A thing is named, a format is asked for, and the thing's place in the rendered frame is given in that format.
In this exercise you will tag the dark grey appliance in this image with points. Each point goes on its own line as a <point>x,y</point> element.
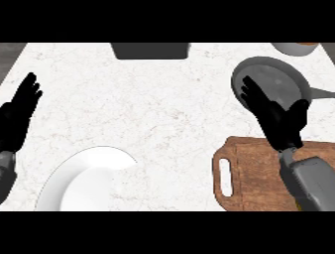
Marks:
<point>151,50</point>

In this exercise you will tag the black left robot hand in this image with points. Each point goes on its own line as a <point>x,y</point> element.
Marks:
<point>9,122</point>

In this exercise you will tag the brown wooden cutting board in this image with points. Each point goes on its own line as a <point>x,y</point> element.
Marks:
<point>257,178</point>

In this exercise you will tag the white plate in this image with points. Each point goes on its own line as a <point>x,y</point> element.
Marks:
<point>80,182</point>

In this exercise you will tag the grey frying pan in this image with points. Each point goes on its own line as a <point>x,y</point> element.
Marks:
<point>272,79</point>

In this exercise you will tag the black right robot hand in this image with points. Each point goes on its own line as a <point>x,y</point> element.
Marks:
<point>279,123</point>

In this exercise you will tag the grey pot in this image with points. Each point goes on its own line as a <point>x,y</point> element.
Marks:
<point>296,48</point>

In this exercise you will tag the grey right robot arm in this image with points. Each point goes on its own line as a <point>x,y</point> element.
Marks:
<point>316,183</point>

